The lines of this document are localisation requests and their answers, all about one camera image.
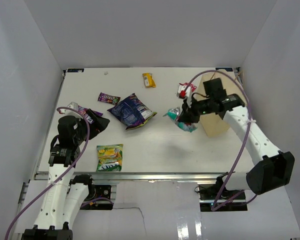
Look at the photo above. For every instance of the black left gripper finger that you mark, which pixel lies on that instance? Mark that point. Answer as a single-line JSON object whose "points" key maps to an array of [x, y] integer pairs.
{"points": [[94, 130], [96, 121]]}

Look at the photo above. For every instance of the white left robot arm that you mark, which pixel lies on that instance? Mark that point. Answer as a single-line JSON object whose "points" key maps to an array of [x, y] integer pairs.
{"points": [[65, 193]]}

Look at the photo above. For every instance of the purple white snack packet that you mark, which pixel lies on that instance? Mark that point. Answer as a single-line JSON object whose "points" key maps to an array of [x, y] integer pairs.
{"points": [[84, 110]]}

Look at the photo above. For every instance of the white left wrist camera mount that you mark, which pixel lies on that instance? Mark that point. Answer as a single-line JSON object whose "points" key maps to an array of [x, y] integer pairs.
{"points": [[72, 109]]}

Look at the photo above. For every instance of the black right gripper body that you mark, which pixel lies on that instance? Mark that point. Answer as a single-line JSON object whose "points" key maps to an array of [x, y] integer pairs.
{"points": [[203, 107]]}

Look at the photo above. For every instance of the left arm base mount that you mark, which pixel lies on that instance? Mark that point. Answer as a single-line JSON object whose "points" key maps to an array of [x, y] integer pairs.
{"points": [[103, 195]]}

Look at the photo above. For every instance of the teal candy packet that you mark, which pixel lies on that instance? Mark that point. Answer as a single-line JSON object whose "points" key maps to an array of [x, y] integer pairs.
{"points": [[174, 114]]}

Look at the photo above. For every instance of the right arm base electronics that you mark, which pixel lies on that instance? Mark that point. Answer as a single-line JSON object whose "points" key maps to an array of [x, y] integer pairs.
{"points": [[207, 194]]}

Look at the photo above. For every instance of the brown paper bag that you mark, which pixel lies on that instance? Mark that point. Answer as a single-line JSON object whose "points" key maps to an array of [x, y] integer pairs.
{"points": [[212, 124]]}

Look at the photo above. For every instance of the purple chocolate bar wrapper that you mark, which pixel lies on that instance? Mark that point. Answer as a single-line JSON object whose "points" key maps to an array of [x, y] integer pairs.
{"points": [[110, 99]]}

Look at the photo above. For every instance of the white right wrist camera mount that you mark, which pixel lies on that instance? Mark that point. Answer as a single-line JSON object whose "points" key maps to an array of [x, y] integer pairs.
{"points": [[184, 92]]}

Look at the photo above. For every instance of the dark blue chips bag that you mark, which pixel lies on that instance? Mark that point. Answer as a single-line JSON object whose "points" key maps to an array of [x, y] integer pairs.
{"points": [[132, 112]]}

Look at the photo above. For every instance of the red candy packet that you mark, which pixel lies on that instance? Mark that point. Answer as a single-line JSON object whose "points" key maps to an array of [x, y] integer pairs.
{"points": [[191, 86]]}

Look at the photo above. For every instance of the yellow snack bar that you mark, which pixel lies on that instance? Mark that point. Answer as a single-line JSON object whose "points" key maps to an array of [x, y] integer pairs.
{"points": [[148, 80]]}

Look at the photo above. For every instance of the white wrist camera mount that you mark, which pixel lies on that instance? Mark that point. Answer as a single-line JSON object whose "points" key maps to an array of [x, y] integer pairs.
{"points": [[184, 92], [72, 109]]}

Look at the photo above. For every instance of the green yellow chips bag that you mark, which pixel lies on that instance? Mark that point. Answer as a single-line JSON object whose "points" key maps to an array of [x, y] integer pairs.
{"points": [[110, 158]]}

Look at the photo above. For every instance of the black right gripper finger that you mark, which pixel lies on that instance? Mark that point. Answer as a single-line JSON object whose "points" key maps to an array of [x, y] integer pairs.
{"points": [[187, 111], [188, 117]]}

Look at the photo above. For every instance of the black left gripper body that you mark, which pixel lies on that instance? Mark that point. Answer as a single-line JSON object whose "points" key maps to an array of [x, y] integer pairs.
{"points": [[81, 135]]}

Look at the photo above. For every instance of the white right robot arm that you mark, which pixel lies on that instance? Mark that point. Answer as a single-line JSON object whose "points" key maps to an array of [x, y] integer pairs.
{"points": [[272, 168]]}

